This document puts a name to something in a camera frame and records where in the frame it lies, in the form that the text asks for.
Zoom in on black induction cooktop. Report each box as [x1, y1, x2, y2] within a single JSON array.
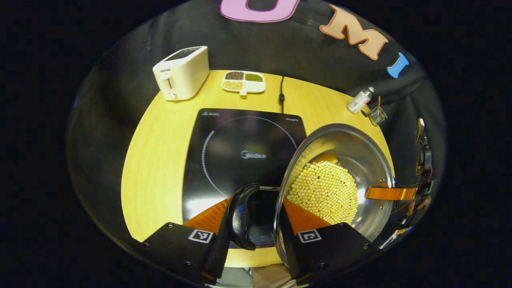
[[182, 108, 308, 249]]

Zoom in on black power cord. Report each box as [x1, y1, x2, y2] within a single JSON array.
[[278, 76, 286, 114]]

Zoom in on pile of yellow soybeans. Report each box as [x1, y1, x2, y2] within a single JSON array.
[[286, 160, 359, 226]]

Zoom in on small glass jar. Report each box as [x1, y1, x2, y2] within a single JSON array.
[[361, 106, 389, 128]]

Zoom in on stainless steel pot black handles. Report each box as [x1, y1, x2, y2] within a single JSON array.
[[227, 123, 396, 269]]

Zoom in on black backdrop cloth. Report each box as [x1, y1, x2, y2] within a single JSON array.
[[66, 0, 446, 240]]

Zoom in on white toaster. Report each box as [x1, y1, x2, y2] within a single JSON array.
[[152, 46, 210, 102]]

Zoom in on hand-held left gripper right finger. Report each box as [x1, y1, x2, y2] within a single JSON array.
[[278, 199, 375, 286]]

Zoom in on white divided dish of beans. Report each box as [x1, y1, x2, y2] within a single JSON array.
[[221, 70, 267, 97]]

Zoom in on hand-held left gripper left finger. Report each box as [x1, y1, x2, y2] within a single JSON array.
[[141, 197, 234, 286]]

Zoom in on small clear bottle pink label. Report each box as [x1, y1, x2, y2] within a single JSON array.
[[346, 86, 376, 115]]

